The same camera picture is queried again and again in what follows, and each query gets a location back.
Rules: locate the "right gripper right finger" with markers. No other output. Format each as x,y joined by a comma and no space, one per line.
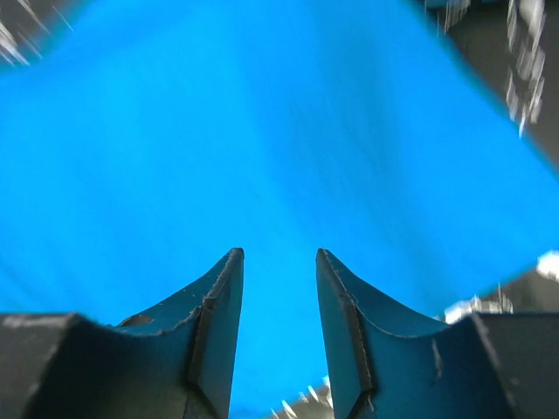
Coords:
386,360

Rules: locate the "blue t-shirt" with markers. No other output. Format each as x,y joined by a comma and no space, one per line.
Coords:
141,140

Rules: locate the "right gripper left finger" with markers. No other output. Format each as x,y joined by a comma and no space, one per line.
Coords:
172,360

